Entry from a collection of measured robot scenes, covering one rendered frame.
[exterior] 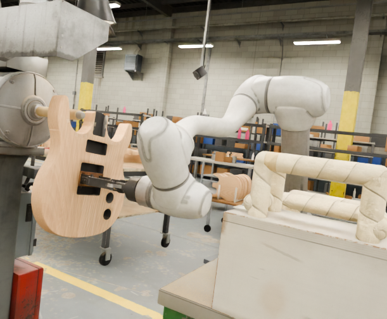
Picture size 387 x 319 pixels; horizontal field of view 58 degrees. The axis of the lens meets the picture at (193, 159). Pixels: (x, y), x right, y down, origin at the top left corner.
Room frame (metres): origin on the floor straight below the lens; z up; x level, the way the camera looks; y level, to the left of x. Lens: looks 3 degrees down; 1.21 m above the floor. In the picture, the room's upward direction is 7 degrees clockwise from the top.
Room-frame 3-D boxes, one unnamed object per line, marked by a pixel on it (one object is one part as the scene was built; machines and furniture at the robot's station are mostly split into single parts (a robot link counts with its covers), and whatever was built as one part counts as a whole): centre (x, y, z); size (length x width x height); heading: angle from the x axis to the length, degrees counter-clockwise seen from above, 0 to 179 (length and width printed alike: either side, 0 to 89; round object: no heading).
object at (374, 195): (0.50, -0.26, 1.15); 0.03 x 0.03 x 0.09
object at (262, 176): (0.59, -0.12, 1.15); 0.03 x 0.03 x 0.09
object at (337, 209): (0.68, -0.27, 1.12); 0.20 x 0.03 x 0.03; 60
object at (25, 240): (1.43, 0.70, 0.93); 0.15 x 0.10 x 0.55; 61
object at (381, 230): (0.53, -0.29, 1.12); 0.11 x 0.03 x 0.03; 151
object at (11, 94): (1.27, 0.71, 1.25); 0.41 x 0.27 x 0.26; 61
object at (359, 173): (0.54, -0.19, 1.20); 0.20 x 0.03 x 0.03; 60
